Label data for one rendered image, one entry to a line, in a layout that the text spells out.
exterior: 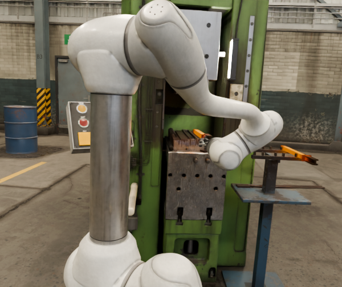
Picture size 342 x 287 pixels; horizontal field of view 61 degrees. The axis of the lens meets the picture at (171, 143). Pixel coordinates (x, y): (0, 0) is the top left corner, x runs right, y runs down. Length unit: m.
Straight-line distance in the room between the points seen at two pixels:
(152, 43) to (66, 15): 8.29
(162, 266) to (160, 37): 0.50
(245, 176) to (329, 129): 6.43
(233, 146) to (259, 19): 1.26
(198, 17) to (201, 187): 1.03
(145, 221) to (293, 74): 6.57
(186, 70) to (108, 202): 0.36
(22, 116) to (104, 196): 5.39
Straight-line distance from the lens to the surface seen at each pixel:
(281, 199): 1.82
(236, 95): 2.01
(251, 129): 1.03
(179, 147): 1.84
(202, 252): 2.12
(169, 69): 0.63
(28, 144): 6.17
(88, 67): 0.70
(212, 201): 1.91
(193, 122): 2.32
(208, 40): 1.86
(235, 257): 2.38
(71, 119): 1.65
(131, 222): 2.09
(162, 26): 0.58
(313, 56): 8.27
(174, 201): 1.88
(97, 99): 0.70
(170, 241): 2.00
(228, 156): 1.01
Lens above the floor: 1.27
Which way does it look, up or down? 10 degrees down
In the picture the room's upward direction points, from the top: 3 degrees clockwise
